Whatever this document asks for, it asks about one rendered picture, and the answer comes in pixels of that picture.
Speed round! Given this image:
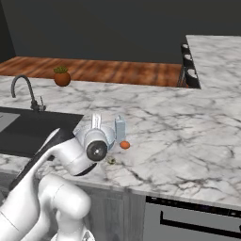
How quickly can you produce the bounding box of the grey wooden cupboard front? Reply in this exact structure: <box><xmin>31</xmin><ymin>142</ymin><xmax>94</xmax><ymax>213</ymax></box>
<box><xmin>74</xmin><ymin>184</ymin><xmax>147</xmax><ymax>241</ymax></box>

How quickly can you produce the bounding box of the black dishwasher handle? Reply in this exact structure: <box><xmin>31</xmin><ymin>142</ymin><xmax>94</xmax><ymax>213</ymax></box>
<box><xmin>159</xmin><ymin>210</ymin><xmax>241</xmax><ymax>240</ymax></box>

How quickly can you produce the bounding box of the grey dishwasher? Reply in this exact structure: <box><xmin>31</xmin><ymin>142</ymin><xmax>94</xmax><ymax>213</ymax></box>
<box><xmin>143</xmin><ymin>195</ymin><xmax>241</xmax><ymax>241</ymax></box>

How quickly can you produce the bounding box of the black stool with pale seat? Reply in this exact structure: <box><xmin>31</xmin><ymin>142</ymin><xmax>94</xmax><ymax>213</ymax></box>
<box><xmin>182</xmin><ymin>53</ymin><xmax>195</xmax><ymax>69</ymax></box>
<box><xmin>180</xmin><ymin>42</ymin><xmax>191</xmax><ymax>55</ymax></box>
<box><xmin>177</xmin><ymin>66</ymin><xmax>202</xmax><ymax>89</ymax></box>

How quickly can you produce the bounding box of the black sink basin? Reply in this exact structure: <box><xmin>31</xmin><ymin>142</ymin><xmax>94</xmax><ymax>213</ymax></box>
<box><xmin>0</xmin><ymin>105</ymin><xmax>85</xmax><ymax>159</ymax></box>

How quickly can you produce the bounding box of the pale grey milk carton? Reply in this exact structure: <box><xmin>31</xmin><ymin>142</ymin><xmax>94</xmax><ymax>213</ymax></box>
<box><xmin>114</xmin><ymin>114</ymin><xmax>128</xmax><ymax>144</ymax></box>

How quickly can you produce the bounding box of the dark grey tap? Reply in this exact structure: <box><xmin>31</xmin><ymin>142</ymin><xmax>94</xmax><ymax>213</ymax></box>
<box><xmin>10</xmin><ymin>74</ymin><xmax>47</xmax><ymax>113</ymax></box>

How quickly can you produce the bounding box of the plant in brown pot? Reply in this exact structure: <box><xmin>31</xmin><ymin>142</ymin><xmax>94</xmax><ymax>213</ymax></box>
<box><xmin>53</xmin><ymin>65</ymin><xmax>72</xmax><ymax>88</ymax></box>

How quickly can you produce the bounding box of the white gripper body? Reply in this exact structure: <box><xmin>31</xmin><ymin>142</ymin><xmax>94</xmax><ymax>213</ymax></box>
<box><xmin>90</xmin><ymin>113</ymin><xmax>104</xmax><ymax>131</ymax></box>

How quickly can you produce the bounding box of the brown egg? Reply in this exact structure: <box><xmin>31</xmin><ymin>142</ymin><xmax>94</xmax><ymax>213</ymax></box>
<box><xmin>120</xmin><ymin>140</ymin><xmax>131</xmax><ymax>151</ymax></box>

